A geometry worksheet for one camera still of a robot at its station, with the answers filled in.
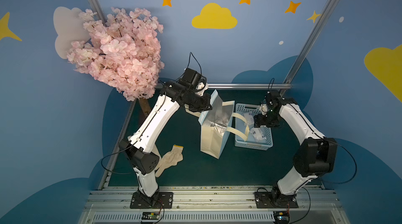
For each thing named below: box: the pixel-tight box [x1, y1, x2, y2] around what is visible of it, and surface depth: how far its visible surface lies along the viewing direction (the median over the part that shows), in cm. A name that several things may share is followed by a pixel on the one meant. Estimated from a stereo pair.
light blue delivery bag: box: [197, 88, 251, 160], surface depth 74 cm
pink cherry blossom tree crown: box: [67, 7, 165, 102], surface depth 65 cm
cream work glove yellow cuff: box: [154, 144, 184, 178], surface depth 88 cm
